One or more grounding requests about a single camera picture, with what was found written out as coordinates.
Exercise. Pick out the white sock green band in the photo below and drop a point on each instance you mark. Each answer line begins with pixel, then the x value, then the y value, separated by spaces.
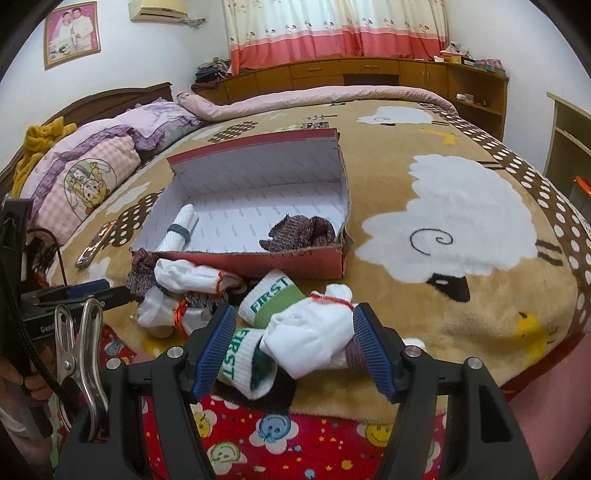
pixel 244 369
pixel 272 300

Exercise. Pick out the white and pink curtain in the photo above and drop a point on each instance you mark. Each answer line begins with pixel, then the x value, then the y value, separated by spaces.
pixel 332 32

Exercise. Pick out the white mesh sock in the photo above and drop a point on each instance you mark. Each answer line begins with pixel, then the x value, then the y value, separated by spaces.
pixel 154 309

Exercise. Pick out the person's left hand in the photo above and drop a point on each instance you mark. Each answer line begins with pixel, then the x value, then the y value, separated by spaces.
pixel 34 383

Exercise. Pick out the wall air conditioner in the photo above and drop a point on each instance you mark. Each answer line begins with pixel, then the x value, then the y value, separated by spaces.
pixel 157 9

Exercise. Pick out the white sock grey band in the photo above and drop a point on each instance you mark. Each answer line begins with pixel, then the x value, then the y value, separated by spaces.
pixel 182 226

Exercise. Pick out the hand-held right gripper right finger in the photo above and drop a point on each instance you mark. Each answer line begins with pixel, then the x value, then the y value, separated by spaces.
pixel 374 355

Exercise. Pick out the long wooden cabinet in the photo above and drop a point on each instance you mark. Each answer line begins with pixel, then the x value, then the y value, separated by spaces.
pixel 369 71

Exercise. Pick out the metal spring clip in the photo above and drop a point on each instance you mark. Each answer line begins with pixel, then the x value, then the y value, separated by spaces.
pixel 92 369

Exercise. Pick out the yellow knitted cloth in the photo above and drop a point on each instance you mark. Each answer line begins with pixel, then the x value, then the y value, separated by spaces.
pixel 39 136

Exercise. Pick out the tissue box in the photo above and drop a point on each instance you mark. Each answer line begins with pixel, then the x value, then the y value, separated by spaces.
pixel 455 56

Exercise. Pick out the pink checked cartoon pillow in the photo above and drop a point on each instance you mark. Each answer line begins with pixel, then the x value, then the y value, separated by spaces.
pixel 92 180

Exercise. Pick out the maroon knitted sock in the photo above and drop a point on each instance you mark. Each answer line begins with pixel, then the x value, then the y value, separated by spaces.
pixel 138 277

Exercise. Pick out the purple knitted sock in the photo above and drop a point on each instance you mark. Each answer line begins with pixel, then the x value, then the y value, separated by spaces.
pixel 300 230

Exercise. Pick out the beige sock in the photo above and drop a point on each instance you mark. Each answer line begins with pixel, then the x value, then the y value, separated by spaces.
pixel 159 331

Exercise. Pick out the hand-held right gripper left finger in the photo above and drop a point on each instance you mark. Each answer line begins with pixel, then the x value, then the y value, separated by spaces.
pixel 217 350

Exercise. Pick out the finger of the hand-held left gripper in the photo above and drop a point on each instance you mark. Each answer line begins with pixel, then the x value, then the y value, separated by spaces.
pixel 87 287
pixel 115 295

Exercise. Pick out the framed wall photo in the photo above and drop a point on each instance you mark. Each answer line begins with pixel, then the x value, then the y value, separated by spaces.
pixel 71 34

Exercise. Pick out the orange plastic item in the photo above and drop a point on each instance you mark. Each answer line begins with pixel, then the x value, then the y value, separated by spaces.
pixel 584 184

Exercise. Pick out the checked cloth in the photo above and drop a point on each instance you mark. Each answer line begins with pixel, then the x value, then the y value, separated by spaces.
pixel 489 64

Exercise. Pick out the light wooden shelf unit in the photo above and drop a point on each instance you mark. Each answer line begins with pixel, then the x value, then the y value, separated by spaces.
pixel 568 120

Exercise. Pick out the red cardboard shoebox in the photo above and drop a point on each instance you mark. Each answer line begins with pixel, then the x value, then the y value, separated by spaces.
pixel 258 203

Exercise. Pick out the white sock red trim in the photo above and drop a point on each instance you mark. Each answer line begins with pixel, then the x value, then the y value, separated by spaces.
pixel 194 277
pixel 309 341

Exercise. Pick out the red smiley printed bedsheet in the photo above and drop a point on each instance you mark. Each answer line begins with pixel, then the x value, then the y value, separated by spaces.
pixel 286 438

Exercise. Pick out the pile of folded clothes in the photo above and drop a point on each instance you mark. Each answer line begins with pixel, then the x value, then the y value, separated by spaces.
pixel 207 71

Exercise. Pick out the mobile phone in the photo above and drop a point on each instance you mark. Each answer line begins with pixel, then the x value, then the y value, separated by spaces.
pixel 94 247

